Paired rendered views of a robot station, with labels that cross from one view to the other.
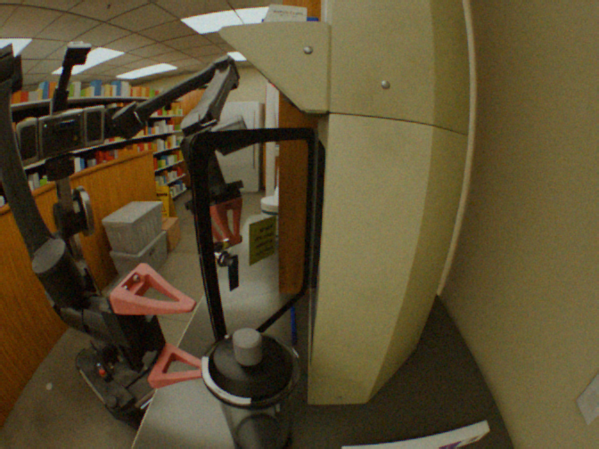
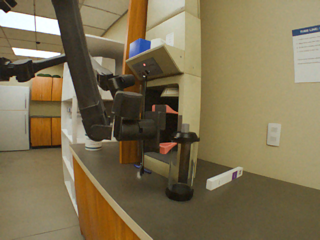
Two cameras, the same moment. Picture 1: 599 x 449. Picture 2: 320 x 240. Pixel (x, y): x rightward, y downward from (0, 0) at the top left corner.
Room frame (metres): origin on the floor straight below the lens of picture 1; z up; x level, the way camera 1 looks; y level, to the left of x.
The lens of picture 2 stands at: (-0.22, 0.49, 1.25)
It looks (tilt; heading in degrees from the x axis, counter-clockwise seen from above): 3 degrees down; 321
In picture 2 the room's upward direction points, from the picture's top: 2 degrees clockwise
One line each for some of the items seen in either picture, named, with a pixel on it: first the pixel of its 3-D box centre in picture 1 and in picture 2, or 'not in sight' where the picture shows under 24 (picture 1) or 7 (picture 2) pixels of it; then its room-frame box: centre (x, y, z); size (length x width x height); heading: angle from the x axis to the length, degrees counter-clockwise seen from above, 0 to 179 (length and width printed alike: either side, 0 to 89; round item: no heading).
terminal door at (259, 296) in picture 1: (266, 240); (140, 123); (0.45, 0.06, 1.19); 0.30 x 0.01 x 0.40; 149
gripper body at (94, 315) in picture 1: (116, 322); (145, 129); (0.18, 0.21, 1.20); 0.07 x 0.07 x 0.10; 89
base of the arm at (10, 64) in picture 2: (120, 121); (9, 69); (0.86, 0.67, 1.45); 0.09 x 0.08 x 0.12; 155
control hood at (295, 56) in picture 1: (284, 85); (151, 65); (0.43, 0.03, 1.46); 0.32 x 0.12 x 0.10; 179
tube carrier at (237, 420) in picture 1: (256, 409); (182, 165); (0.18, 0.05, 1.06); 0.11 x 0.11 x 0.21
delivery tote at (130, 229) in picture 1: (135, 225); not in sight; (2.12, 1.61, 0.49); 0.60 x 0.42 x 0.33; 179
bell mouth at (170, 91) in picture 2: not in sight; (177, 92); (0.40, -0.13, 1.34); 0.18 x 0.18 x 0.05
